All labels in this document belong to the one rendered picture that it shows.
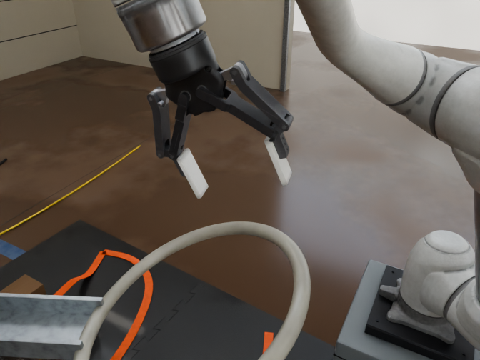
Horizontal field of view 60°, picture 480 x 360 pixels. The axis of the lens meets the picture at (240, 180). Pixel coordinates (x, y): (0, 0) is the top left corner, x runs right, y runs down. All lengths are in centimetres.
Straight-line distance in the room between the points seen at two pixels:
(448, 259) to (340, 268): 157
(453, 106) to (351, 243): 227
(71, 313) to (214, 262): 173
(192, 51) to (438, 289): 92
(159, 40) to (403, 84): 40
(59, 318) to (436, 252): 92
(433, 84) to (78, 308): 83
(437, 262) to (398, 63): 63
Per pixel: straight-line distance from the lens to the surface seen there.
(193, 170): 60
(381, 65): 67
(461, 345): 135
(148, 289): 254
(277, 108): 50
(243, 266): 264
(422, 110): 74
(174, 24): 47
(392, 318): 132
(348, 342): 130
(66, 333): 100
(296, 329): 70
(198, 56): 49
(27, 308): 107
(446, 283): 119
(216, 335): 228
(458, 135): 70
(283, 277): 259
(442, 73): 75
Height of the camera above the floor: 180
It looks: 31 degrees down
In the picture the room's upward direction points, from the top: straight up
